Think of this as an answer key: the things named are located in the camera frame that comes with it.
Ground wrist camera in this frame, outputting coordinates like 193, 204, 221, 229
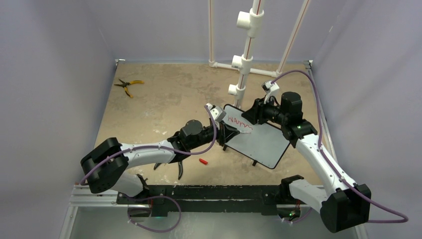
261, 81, 280, 104
205, 103, 226, 128

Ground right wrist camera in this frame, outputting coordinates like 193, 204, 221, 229
261, 81, 280, 104

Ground black handled pliers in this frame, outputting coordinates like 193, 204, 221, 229
153, 161, 184, 180

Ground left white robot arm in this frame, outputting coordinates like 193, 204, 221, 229
81, 120, 240, 204

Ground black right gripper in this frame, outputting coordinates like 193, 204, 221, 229
242, 94, 288, 125

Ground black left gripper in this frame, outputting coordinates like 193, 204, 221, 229
189, 119, 239, 150

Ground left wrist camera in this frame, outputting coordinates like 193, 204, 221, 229
205, 103, 226, 128

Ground white PVC pipe frame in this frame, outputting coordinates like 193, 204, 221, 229
208, 0, 311, 108

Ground red marker cap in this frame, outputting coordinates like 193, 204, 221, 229
199, 158, 208, 165

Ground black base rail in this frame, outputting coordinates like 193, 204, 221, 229
116, 185, 297, 217

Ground small black-framed whiteboard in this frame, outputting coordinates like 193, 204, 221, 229
221, 105, 290, 169

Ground yellow handled needle-nose pliers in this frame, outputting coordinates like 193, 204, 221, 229
114, 79, 144, 99

